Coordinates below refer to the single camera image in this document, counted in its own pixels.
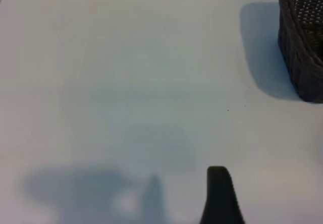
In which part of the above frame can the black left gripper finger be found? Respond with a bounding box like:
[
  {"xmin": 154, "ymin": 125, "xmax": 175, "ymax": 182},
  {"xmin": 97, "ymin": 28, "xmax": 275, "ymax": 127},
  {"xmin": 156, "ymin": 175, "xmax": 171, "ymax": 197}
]
[{"xmin": 198, "ymin": 165, "xmax": 247, "ymax": 224}]

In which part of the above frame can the dark brown wicker basket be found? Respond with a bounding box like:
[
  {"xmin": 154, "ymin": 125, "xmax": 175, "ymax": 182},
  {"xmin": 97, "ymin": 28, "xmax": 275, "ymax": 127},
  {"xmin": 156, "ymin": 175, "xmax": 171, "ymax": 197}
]
[{"xmin": 277, "ymin": 0, "xmax": 323, "ymax": 104}]

